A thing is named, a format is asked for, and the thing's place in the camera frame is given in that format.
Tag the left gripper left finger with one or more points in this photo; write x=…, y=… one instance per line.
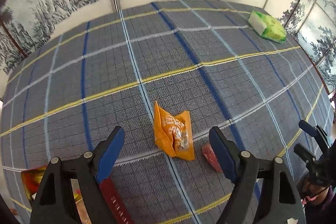
x=55, y=202

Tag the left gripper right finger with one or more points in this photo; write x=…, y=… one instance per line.
x=279, y=200

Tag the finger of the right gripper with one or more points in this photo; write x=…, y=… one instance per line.
x=307, y=157
x=317, y=133

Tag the pink snack packet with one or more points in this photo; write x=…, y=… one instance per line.
x=208, y=153

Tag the orange snack packet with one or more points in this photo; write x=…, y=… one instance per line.
x=173, y=134

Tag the red gold toffee tin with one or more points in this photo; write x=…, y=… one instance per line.
x=31, y=179

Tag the green tissue pack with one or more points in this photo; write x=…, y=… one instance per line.
x=267, y=27

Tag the grey plaid tablecloth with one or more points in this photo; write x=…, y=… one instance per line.
x=196, y=56

